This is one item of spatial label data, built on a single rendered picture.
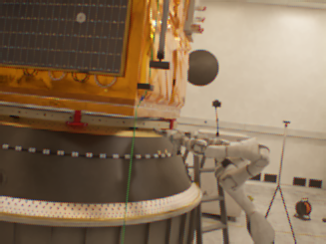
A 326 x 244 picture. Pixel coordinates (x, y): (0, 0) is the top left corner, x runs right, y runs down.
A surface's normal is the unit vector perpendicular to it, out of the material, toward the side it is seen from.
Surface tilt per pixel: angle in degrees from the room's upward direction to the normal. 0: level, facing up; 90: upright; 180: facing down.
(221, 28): 90
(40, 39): 90
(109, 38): 90
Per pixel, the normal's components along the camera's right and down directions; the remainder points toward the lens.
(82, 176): 0.36, -0.40
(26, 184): 0.10, -0.43
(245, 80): -0.14, 0.01
